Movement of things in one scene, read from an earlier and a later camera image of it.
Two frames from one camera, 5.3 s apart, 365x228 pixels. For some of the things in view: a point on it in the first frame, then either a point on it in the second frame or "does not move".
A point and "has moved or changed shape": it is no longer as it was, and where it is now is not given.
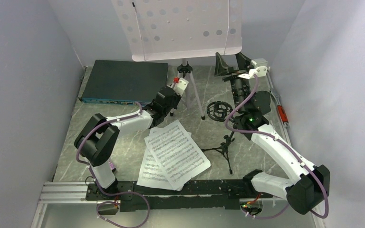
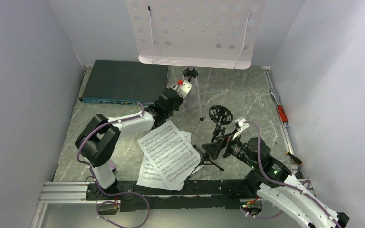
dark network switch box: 124,83 does not move
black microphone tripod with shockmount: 218,111 has moved or changed shape
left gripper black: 178,100 does not move
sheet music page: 178,158 does not move
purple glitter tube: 112,166 does not move
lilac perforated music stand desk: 157,30 has moved or changed shape
